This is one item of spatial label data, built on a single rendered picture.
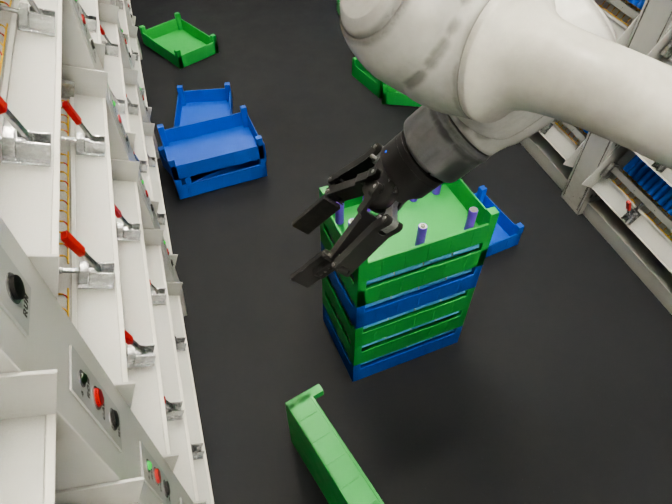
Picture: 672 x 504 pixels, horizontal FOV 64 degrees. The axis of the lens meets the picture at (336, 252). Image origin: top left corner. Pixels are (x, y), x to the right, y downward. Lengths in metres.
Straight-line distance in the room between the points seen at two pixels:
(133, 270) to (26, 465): 0.62
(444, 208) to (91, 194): 0.70
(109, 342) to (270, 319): 0.85
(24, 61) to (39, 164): 0.19
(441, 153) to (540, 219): 1.26
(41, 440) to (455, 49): 0.37
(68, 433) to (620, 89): 0.43
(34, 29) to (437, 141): 0.52
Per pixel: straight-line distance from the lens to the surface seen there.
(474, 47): 0.39
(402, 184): 0.60
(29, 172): 0.58
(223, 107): 2.20
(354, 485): 1.07
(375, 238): 0.61
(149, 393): 0.85
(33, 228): 0.53
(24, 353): 0.39
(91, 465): 0.50
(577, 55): 0.39
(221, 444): 1.33
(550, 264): 1.70
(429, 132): 0.57
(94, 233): 0.78
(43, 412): 0.41
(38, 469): 0.40
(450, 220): 1.16
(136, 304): 0.94
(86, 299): 0.71
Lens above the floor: 1.22
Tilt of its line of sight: 49 degrees down
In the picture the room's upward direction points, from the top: straight up
